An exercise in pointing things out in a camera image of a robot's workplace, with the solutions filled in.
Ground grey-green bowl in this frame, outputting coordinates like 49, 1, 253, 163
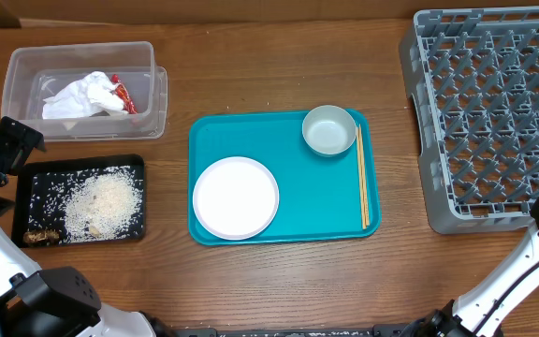
302, 105, 357, 156

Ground large white plate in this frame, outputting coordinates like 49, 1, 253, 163
192, 156, 280, 241

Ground white tissue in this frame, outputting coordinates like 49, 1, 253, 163
42, 71, 129, 120

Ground clear plastic bin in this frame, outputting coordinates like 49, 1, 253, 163
1, 41, 169, 141

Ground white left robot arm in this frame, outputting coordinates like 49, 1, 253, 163
0, 117, 174, 337

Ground brown food scrap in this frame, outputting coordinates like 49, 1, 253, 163
22, 229, 60, 246

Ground teal plastic tray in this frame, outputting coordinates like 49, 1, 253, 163
188, 110, 382, 244

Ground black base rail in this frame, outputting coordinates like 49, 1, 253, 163
174, 324, 406, 337

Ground grey dishwasher rack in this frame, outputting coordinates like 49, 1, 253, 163
399, 6, 539, 234

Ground black food waste tray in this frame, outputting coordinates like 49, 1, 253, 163
11, 154, 146, 248

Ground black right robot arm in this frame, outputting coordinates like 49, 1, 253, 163
401, 197, 539, 336

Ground red snack wrapper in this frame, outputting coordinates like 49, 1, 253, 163
111, 74, 138, 114

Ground spilled rice pile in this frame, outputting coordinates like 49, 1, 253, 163
62, 166, 144, 243

